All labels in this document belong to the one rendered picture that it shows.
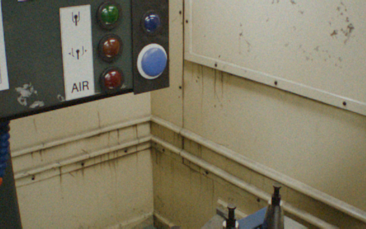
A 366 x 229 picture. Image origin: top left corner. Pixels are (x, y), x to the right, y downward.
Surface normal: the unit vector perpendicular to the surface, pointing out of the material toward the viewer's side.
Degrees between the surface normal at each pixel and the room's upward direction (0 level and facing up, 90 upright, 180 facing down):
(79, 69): 90
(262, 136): 90
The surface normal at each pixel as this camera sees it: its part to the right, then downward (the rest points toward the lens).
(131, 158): 0.62, 0.27
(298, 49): -0.78, 0.21
